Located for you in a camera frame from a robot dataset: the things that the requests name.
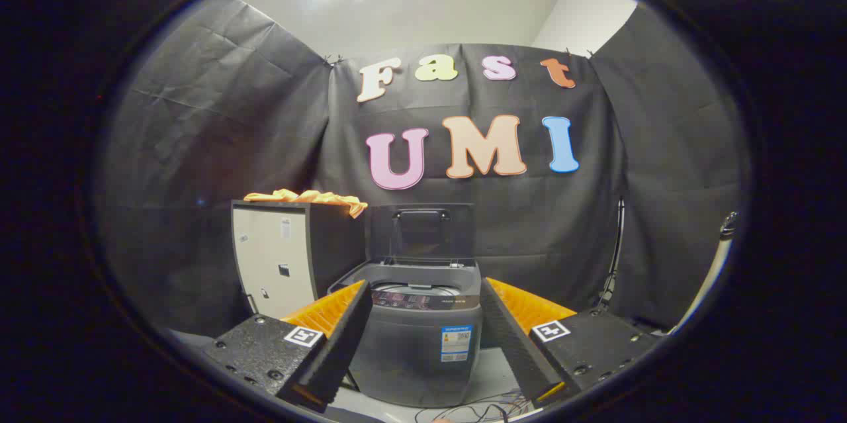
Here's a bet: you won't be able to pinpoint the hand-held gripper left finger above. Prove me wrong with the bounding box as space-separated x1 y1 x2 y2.
202 279 373 414

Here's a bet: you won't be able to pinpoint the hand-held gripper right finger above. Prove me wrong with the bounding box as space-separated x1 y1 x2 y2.
479 277 662 410

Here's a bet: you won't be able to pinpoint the grey washing machine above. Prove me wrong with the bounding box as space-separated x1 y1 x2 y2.
328 256 484 408

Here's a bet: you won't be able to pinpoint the orange garment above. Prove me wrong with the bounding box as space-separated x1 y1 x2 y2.
244 189 368 219

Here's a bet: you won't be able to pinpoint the white and grey cabinet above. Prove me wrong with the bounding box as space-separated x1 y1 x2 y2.
230 199 367 319

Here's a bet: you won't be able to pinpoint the white pole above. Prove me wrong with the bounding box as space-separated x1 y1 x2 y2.
668 211 738 334

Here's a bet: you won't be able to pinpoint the black backdrop cloth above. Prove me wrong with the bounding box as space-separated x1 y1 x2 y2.
99 0 752 338

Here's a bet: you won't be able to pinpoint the thin tangled cables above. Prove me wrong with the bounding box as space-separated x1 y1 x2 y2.
415 391 530 423

